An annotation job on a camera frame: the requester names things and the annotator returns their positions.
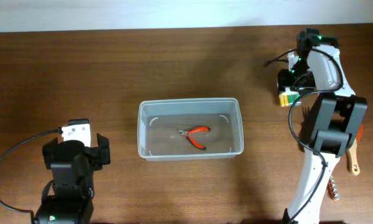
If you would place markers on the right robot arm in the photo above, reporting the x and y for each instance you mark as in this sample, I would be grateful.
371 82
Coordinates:
324 117

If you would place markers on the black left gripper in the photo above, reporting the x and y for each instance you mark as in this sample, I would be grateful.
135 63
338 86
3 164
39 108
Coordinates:
103 149

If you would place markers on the clear plastic container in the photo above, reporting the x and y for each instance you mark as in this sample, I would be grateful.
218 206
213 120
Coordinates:
158 138

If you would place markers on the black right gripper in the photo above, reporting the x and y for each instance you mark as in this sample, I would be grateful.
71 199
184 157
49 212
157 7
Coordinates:
286 79

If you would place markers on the scraper with wooden handle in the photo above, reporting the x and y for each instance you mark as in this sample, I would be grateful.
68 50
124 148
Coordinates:
354 168

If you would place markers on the strip of screwdriver bits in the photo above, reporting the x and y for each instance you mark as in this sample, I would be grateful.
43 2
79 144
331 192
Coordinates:
332 189

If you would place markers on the red handled cutting pliers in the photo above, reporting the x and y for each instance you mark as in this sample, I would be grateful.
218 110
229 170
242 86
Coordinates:
195 136

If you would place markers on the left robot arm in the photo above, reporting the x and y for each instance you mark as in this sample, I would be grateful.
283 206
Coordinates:
68 197

